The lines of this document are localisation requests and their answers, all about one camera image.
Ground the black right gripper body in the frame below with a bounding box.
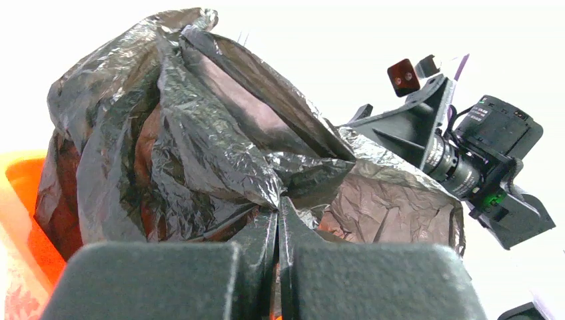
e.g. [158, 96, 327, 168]
[340, 74, 455, 173]

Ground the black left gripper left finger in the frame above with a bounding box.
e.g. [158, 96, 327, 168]
[41, 212, 278, 319]

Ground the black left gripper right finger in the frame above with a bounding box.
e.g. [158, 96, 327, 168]
[278, 197, 486, 319]

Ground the black plastic trash bag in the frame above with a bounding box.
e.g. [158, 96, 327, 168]
[34, 8, 465, 259]

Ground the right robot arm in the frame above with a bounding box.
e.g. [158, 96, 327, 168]
[348, 74, 555, 249]

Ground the orange plastic trash bin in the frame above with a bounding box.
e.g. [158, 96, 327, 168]
[1, 150, 65, 319]

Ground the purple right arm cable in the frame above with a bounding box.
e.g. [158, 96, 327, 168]
[446, 53, 470, 122]

